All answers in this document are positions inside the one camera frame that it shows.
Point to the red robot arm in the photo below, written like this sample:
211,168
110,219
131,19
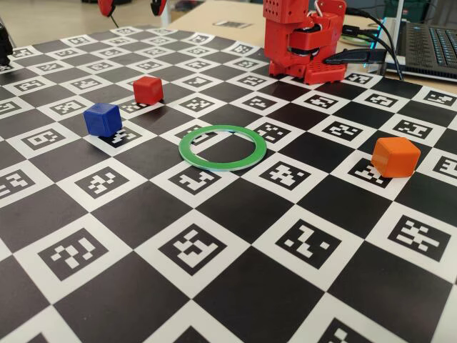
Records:
282,39

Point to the black stand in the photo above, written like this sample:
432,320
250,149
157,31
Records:
4,46

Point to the red perforated robot base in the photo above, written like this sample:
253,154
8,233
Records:
321,73

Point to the red cube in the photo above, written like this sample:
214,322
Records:
148,91

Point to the white table leg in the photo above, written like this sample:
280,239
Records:
167,21

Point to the blue cube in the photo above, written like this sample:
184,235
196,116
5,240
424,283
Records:
103,119

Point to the red fixed gripper jaw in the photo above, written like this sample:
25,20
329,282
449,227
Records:
159,7

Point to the black flat clamp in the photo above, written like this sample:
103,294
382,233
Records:
357,56

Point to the black white marker checkerboard mat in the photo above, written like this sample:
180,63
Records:
228,286

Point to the black striped paper label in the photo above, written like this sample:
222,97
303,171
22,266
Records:
232,24

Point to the orange cube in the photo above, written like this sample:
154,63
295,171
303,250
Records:
396,157

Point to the red moving gripper jaw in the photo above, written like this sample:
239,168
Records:
107,7

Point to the dark laptop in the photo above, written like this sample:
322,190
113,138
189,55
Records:
428,46

